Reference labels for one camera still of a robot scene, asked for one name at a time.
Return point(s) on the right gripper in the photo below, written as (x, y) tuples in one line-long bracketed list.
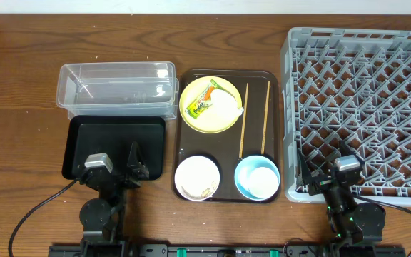
[(305, 178)]

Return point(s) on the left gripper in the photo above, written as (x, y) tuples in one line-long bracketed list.
[(118, 176)]

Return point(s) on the white cup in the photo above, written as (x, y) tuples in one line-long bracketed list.
[(263, 182)]

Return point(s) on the light blue bowl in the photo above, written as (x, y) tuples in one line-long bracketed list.
[(243, 170)]

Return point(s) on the pink bowl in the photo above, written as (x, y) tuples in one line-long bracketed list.
[(195, 168)]

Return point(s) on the wooden chopstick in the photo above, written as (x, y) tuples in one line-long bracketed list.
[(267, 98), (242, 135)]

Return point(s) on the rice food scraps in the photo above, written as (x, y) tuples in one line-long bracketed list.
[(200, 190)]

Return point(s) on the yellow plate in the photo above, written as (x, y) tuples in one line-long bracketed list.
[(209, 121)]

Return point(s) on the green snack wrapper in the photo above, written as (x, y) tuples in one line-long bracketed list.
[(204, 100)]

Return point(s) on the white napkin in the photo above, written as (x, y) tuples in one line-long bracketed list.
[(225, 104)]

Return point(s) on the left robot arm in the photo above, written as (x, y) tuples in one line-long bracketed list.
[(102, 217)]

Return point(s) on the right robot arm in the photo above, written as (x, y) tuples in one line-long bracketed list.
[(358, 225)]

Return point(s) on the black food waste tray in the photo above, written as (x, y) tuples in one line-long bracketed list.
[(114, 135)]

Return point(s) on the clear plastic waste bin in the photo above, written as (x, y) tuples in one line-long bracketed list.
[(144, 88)]

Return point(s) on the grey dishwasher rack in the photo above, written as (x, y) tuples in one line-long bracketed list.
[(349, 86)]

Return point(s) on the dark brown serving tray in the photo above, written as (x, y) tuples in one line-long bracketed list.
[(223, 148)]

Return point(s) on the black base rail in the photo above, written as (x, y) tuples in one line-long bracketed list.
[(160, 250)]

